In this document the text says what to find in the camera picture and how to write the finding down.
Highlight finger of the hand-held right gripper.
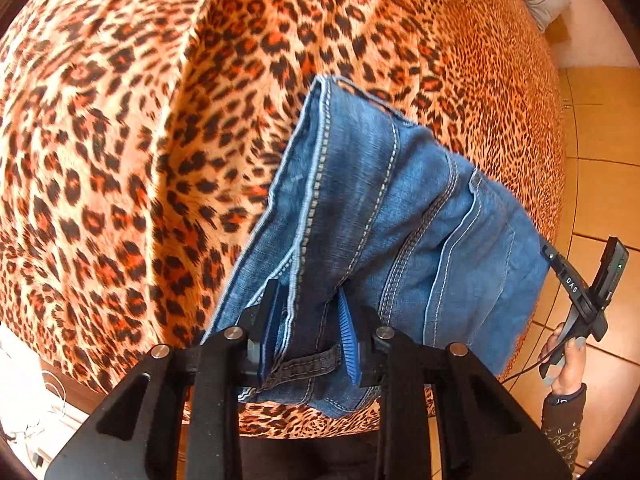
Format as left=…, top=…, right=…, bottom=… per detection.
left=541, top=241, right=594, bottom=312

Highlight leopard print blanket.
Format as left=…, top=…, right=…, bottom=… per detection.
left=0, top=0, right=567, bottom=442

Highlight white cables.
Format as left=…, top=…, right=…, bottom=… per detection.
left=0, top=325, right=88, bottom=467

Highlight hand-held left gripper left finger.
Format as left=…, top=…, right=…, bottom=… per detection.
left=44, top=279, right=297, bottom=480

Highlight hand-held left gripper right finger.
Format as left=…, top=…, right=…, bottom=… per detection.
left=337, top=290, right=574, bottom=480

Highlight blue denim pants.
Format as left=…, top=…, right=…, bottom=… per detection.
left=200, top=74, right=552, bottom=419

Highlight black cable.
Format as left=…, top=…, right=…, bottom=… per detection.
left=500, top=337, right=568, bottom=386

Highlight person's right hand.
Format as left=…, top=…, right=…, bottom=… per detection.
left=539, top=322, right=587, bottom=397

